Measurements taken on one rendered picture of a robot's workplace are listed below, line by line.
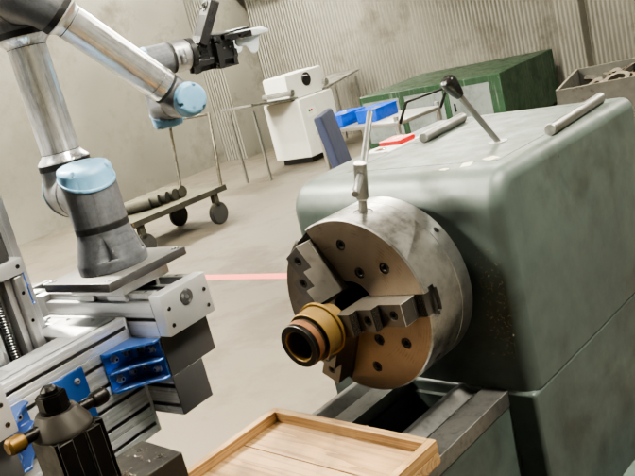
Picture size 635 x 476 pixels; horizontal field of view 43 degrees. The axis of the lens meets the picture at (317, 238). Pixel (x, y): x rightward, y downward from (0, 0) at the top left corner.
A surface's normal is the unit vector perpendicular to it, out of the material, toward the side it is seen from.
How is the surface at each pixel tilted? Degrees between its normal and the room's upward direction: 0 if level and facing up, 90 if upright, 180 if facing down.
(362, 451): 0
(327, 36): 90
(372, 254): 90
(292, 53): 90
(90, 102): 90
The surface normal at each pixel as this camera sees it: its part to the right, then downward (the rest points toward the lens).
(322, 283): 0.47, -0.53
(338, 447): -0.24, -0.94
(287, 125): -0.56, 0.33
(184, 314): 0.79, -0.04
